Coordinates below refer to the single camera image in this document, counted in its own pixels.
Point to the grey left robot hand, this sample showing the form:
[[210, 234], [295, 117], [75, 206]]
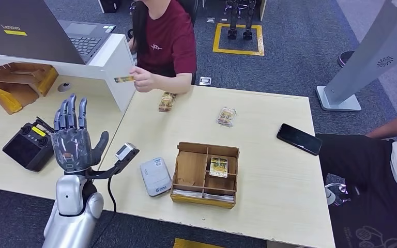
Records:
[[71, 147]]

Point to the person's left hand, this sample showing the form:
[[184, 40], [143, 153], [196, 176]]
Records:
[[143, 80]]

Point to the wooden compartment box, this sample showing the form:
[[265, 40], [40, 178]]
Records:
[[190, 167]]

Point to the person's left forearm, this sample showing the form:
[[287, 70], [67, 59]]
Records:
[[171, 84]]

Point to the person's right forearm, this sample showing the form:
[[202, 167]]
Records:
[[395, 127]]

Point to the gold patterned card stack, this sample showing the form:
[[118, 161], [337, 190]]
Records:
[[167, 102]]

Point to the person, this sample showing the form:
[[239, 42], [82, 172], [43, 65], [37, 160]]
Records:
[[356, 161], [167, 37]]

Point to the brown wooden card holder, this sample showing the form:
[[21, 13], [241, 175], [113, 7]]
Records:
[[20, 82]]

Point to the wrapped gold card stack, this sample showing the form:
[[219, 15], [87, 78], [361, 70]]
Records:
[[226, 117]]

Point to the silvery card stack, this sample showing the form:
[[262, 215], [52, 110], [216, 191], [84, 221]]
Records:
[[186, 194], [219, 198]]

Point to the white desk shelf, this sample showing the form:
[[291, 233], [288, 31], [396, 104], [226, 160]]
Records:
[[116, 68]]

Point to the black remote controller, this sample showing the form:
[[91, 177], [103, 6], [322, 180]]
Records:
[[20, 150]]

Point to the small grey dome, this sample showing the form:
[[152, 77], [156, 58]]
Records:
[[64, 87]]

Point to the small silver floor box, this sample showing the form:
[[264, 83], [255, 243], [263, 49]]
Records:
[[205, 81], [211, 20], [224, 20]]

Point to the black box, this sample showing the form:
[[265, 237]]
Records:
[[108, 5]]

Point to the black robot leg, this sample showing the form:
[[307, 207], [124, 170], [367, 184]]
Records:
[[249, 20], [233, 20]]

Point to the dark grey laptop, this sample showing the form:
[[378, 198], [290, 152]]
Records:
[[30, 34]]

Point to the chrome stool base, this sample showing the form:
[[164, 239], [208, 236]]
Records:
[[241, 4]]

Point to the pale wooden board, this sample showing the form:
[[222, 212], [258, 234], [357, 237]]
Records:
[[263, 8]]

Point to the black smartphone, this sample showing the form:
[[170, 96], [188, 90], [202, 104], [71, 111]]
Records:
[[299, 139]]

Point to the black round base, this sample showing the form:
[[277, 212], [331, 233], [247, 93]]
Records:
[[345, 59]]

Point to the chrome chair base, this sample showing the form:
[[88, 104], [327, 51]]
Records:
[[332, 197]]

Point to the grey kiosk stand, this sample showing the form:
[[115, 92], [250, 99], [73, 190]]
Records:
[[369, 58]]

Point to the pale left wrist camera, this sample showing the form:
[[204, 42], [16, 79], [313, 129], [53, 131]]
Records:
[[126, 151]]

